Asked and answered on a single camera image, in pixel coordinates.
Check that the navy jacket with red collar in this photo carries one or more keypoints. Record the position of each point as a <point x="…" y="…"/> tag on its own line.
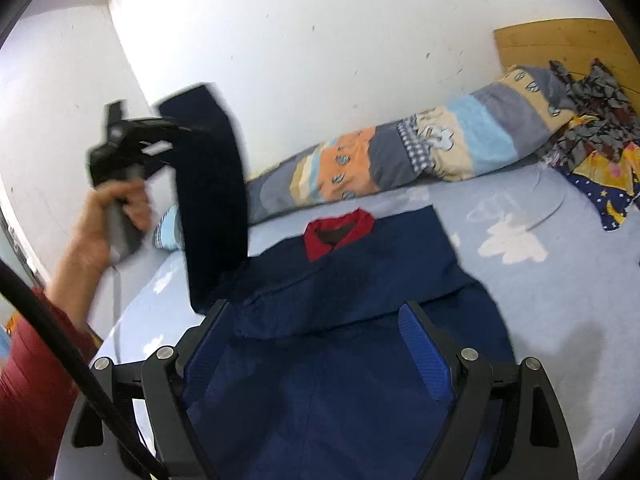
<point x="350" y="285"/>

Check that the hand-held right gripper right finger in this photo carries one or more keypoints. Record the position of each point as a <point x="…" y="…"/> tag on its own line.
<point x="425" y="355"/>

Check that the person's left hand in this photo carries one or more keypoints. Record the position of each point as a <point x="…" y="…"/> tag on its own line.
<point x="85" y="240"/>

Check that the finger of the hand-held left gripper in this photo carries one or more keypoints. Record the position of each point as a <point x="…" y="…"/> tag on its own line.
<point x="152" y="160"/>
<point x="165" y="127"/>

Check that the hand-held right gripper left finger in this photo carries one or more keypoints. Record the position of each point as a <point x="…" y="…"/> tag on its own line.
<point x="209" y="357"/>

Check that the yellow and navy star cloth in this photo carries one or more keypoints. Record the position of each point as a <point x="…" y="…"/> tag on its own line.
<point x="605" y="200"/>

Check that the grey leaf-patterned cloth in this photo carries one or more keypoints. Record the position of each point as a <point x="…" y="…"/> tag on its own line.
<point x="600" y="95"/>

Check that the person's left forearm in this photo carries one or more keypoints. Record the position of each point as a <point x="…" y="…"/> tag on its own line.
<point x="35" y="360"/>

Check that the light blue cloud-print bed sheet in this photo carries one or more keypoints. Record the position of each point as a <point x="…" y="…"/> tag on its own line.
<point x="550" y="285"/>

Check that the wooden headboard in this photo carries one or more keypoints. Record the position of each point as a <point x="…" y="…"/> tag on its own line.
<point x="550" y="45"/>

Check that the striped patchwork long pillow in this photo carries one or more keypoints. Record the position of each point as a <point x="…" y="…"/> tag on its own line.
<point x="400" y="145"/>

